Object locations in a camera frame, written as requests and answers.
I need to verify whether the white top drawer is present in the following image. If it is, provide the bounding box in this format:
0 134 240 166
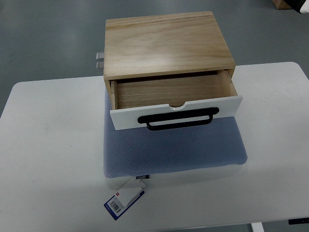
110 70 242 130

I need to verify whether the black drawer handle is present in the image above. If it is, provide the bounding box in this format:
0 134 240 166
137 107 220 131

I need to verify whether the wooden drawer cabinet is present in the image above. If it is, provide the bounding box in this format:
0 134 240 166
103 11 236 84

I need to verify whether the blue mesh cushion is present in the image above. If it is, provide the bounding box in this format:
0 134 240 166
103 93 247 178

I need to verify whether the white blue product tag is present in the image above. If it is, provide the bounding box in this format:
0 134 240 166
104 178 146 220

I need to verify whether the white table leg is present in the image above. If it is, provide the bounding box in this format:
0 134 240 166
251 222 265 232

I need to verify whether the black table control panel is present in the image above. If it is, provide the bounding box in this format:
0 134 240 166
288 217 309 225

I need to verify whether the grey metal table bracket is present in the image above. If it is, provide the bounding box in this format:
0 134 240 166
96 52 104 71

